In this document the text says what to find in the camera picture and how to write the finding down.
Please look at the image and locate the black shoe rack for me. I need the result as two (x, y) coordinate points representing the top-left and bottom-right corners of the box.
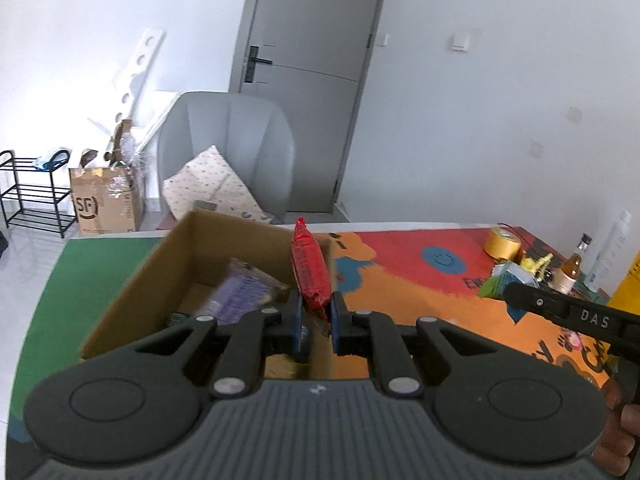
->
(0, 149), (76, 239)

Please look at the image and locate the person's right hand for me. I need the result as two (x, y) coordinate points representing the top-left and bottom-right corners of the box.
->
(592, 379), (640, 479)

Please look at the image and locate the light green snack packet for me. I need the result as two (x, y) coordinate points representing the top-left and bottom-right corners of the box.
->
(477, 261), (542, 324)

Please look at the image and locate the yellow toy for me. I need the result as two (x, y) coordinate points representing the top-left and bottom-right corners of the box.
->
(520, 253), (554, 282)

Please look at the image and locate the crumpled clear plastic wrap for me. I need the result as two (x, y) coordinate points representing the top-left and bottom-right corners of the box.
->
(102, 120), (147, 172)

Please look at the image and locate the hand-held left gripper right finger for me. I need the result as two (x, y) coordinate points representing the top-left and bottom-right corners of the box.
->
(329, 292), (495, 399)

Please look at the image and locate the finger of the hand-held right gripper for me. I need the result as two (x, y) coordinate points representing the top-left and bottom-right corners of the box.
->
(501, 283), (568, 330)

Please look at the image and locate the patterned beige cushion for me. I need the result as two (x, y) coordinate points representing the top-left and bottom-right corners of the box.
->
(162, 145), (266, 224)

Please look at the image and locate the black door handle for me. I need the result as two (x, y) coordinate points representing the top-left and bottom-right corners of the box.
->
(243, 46), (274, 84)

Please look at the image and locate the yellow tape roll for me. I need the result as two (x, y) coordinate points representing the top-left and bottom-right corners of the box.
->
(483, 226), (523, 261)

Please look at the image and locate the printed cardboard box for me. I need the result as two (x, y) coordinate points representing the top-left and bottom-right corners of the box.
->
(69, 165), (146, 235)

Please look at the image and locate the red snack packet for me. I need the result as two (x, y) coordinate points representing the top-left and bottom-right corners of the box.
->
(291, 217), (334, 324)

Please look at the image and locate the grey door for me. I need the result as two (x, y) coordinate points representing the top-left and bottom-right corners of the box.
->
(229, 0), (392, 222)

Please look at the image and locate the pink keychain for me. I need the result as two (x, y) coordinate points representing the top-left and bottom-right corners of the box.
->
(560, 327), (587, 352)

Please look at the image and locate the small amber bottle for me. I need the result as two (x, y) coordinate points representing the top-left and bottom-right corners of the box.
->
(557, 233), (591, 294)

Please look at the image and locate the brown cardboard box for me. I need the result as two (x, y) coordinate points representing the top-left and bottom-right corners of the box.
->
(80, 208), (337, 382)

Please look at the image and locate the grey chair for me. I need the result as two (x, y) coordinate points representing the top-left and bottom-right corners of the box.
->
(157, 91), (297, 226)

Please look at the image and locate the white board with holes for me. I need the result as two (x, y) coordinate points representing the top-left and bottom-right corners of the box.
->
(106, 27), (166, 162)

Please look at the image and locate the purple snack packet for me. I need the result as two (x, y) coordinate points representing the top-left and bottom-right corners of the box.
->
(200, 258), (292, 327)

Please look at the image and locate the colourful printed table mat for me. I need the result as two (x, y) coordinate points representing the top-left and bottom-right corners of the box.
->
(6, 227), (617, 443)

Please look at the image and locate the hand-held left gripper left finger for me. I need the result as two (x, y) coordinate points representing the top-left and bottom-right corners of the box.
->
(134, 292), (307, 400)

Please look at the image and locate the white bottle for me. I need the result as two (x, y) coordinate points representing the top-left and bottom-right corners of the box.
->
(585, 210), (634, 289)

